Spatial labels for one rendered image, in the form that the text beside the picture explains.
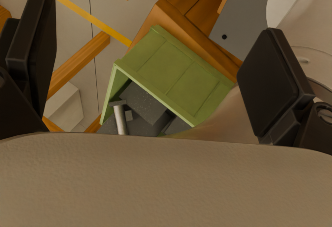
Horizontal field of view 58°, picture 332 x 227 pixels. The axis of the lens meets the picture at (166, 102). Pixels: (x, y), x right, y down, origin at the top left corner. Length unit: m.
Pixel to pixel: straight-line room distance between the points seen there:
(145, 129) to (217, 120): 0.71
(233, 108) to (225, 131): 0.04
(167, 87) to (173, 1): 0.22
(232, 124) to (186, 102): 0.49
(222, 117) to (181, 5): 0.58
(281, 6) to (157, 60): 0.37
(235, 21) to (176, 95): 0.26
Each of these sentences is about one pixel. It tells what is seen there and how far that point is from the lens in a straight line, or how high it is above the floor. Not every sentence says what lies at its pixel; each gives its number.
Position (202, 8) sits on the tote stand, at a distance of 0.82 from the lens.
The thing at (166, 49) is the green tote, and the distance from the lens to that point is 0.75.
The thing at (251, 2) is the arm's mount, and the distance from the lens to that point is 0.47.
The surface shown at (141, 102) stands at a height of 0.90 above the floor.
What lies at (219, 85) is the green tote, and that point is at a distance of 0.75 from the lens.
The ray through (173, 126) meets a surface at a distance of 0.87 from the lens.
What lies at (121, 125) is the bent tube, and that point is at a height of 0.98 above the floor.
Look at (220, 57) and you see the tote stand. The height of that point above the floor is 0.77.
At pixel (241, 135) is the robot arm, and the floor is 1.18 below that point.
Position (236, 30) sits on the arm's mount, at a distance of 0.51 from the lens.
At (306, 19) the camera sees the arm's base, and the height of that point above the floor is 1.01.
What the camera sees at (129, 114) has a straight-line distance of 0.88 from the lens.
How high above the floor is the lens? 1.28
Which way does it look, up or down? 29 degrees down
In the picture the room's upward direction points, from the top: 141 degrees counter-clockwise
